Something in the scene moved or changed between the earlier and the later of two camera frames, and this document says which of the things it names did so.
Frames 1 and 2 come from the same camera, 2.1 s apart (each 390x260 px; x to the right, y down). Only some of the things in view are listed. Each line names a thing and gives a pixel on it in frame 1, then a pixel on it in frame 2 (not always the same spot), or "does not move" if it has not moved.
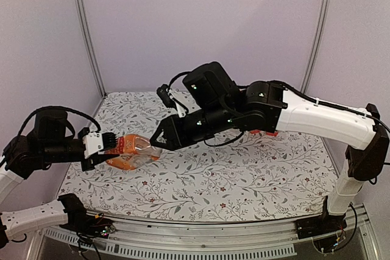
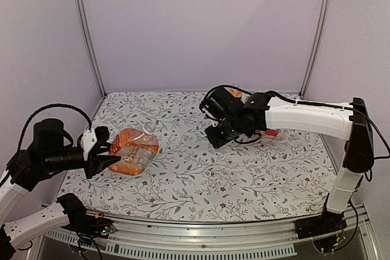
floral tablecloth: (245, 176) does not move
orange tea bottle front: (273, 134) does not move
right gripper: (174, 139) → (214, 141)
